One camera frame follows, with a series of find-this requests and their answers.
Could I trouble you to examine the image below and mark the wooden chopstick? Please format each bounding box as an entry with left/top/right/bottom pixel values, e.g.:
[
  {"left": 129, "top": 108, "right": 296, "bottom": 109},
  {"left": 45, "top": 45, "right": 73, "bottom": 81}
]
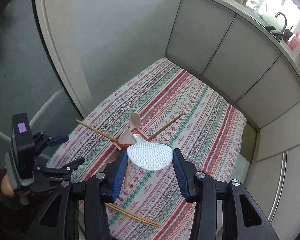
[
  {"left": 76, "top": 119, "right": 118, "bottom": 142},
  {"left": 123, "top": 159, "right": 130, "bottom": 189},
  {"left": 105, "top": 203, "right": 162, "bottom": 228},
  {"left": 107, "top": 205, "right": 156, "bottom": 227},
  {"left": 147, "top": 113, "right": 184, "bottom": 141}
]

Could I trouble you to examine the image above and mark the small white rice paddle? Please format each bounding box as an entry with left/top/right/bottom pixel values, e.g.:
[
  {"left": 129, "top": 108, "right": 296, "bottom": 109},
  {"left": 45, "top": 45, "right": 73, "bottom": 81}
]
[{"left": 118, "top": 128, "right": 136, "bottom": 145}]

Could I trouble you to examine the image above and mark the pink perforated utensil holder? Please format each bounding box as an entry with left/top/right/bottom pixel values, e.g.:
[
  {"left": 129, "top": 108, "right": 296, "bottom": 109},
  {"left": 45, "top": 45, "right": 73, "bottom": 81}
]
[{"left": 112, "top": 128, "right": 148, "bottom": 151}]

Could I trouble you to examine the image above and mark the red plastic spoon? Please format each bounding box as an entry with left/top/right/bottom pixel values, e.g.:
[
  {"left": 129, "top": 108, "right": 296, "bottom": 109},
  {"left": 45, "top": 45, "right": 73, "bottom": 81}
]
[{"left": 115, "top": 143, "right": 130, "bottom": 151}]

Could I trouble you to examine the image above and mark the kitchen faucet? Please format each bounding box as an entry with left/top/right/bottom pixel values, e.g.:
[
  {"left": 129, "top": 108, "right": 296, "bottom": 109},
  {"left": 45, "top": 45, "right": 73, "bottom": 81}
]
[{"left": 262, "top": 12, "right": 292, "bottom": 43}]

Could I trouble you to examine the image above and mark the person's left hand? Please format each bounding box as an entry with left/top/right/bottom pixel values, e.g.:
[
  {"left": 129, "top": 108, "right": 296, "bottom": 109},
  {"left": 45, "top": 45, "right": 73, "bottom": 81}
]
[{"left": 1, "top": 173, "right": 31, "bottom": 199}]

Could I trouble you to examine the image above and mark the patterned striped tablecloth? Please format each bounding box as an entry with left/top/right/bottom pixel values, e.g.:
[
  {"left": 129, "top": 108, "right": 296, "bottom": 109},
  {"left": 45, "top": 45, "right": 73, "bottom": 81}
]
[{"left": 47, "top": 58, "right": 249, "bottom": 239}]

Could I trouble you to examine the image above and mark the pink bottle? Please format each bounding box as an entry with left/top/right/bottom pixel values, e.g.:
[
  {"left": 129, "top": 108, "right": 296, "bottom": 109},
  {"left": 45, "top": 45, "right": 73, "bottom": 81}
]
[{"left": 287, "top": 31, "right": 300, "bottom": 51}]

